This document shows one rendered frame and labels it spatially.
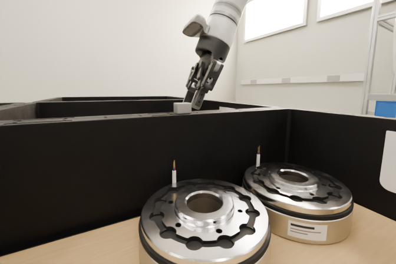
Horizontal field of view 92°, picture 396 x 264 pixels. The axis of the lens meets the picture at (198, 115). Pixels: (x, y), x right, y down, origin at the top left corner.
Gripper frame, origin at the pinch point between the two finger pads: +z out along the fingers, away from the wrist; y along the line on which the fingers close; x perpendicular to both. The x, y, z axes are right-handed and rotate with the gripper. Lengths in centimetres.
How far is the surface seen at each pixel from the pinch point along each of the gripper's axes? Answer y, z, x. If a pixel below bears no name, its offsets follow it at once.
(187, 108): -20.5, 2.5, 7.4
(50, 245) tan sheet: -24.1, 17.1, 15.2
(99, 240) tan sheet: -24.9, 15.7, 11.8
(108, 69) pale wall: 276, -15, 45
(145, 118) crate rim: -21.9, 4.9, 11.5
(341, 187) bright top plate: -29.8, 4.3, -7.7
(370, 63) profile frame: 57, -88, -149
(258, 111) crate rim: -20.2, -0.8, -2.6
